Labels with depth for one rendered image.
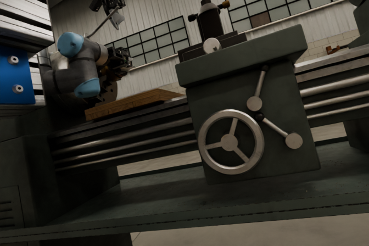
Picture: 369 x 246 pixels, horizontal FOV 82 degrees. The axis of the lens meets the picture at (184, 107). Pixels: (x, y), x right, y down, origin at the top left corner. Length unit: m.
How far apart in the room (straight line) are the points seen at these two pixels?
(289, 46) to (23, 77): 0.49
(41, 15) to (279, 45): 0.45
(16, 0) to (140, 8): 8.92
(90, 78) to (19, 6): 0.35
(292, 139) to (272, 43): 0.22
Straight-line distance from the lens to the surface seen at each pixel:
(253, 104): 0.51
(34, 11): 0.40
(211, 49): 0.56
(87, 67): 0.71
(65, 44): 0.73
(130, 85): 8.56
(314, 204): 0.55
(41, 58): 0.75
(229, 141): 0.51
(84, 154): 0.89
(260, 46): 0.52
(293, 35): 0.53
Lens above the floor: 0.77
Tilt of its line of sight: 5 degrees up
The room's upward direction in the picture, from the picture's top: 13 degrees counter-clockwise
